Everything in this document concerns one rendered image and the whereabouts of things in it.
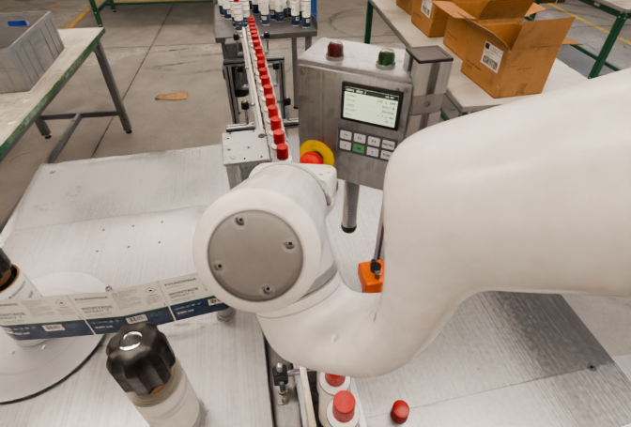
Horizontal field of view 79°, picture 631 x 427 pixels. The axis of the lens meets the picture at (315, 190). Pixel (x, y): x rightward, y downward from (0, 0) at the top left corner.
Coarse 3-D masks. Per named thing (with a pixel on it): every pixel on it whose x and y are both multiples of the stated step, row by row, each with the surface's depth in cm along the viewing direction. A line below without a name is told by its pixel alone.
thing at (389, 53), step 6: (384, 48) 49; (378, 54) 49; (384, 54) 48; (390, 54) 48; (378, 60) 49; (384, 60) 49; (390, 60) 49; (378, 66) 49; (384, 66) 49; (390, 66) 49
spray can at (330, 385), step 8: (320, 376) 63; (328, 376) 59; (336, 376) 58; (344, 376) 60; (320, 384) 62; (328, 384) 61; (336, 384) 60; (344, 384) 61; (320, 392) 63; (328, 392) 61; (336, 392) 61; (320, 400) 65; (328, 400) 62; (320, 408) 68; (320, 416) 70
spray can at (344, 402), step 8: (344, 392) 57; (336, 400) 56; (344, 400) 56; (352, 400) 56; (328, 408) 59; (336, 408) 55; (344, 408) 55; (352, 408) 55; (328, 416) 58; (336, 416) 56; (344, 416) 55; (352, 416) 57; (360, 416) 58; (328, 424) 59; (336, 424) 57; (344, 424) 57; (352, 424) 57
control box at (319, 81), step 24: (312, 48) 55; (360, 48) 55; (312, 72) 52; (336, 72) 50; (360, 72) 50; (384, 72) 49; (408, 72) 49; (312, 96) 54; (336, 96) 53; (408, 96) 48; (312, 120) 57; (336, 120) 55; (312, 144) 59; (336, 144) 57; (336, 168) 60; (360, 168) 58; (384, 168) 57
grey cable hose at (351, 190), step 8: (344, 184) 75; (352, 184) 73; (344, 192) 76; (352, 192) 74; (344, 200) 77; (352, 200) 76; (344, 208) 78; (352, 208) 77; (344, 216) 79; (352, 216) 79; (344, 224) 81; (352, 224) 81; (352, 232) 82
